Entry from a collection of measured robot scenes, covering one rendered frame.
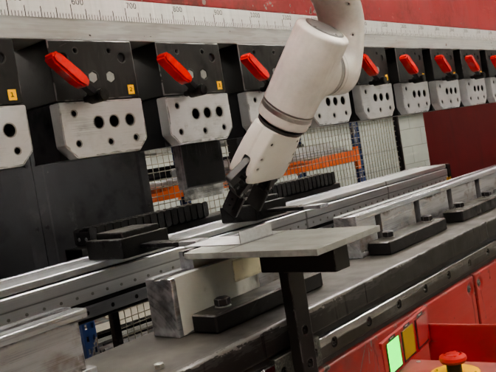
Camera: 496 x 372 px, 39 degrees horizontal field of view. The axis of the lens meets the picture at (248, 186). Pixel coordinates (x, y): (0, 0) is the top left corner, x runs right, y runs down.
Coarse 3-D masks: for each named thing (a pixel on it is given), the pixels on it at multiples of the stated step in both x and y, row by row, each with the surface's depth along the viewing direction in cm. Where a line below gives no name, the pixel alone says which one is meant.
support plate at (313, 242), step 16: (272, 240) 112; (288, 240) 109; (304, 240) 106; (320, 240) 103; (336, 240) 101; (352, 240) 103; (192, 256) 111; (208, 256) 109; (224, 256) 107; (240, 256) 105; (256, 256) 103; (272, 256) 101; (288, 256) 99
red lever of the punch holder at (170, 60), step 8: (160, 56) 105; (168, 56) 105; (160, 64) 106; (168, 64) 105; (176, 64) 106; (168, 72) 107; (176, 72) 107; (184, 72) 107; (176, 80) 108; (184, 80) 108; (192, 80) 109; (192, 88) 110; (200, 88) 109; (192, 96) 111
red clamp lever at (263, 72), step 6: (246, 54) 121; (246, 60) 120; (252, 60) 121; (246, 66) 122; (252, 66) 121; (258, 66) 122; (252, 72) 123; (258, 72) 122; (264, 72) 123; (258, 78) 124; (264, 78) 123; (270, 78) 125; (264, 84) 126; (264, 90) 127
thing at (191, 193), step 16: (192, 144) 117; (208, 144) 120; (176, 160) 116; (192, 160) 117; (208, 160) 120; (192, 176) 117; (208, 176) 120; (224, 176) 123; (192, 192) 118; (208, 192) 121
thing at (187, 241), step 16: (144, 224) 138; (96, 240) 135; (112, 240) 130; (128, 240) 130; (144, 240) 133; (160, 240) 133; (176, 240) 129; (192, 240) 125; (96, 256) 134; (112, 256) 131; (128, 256) 130
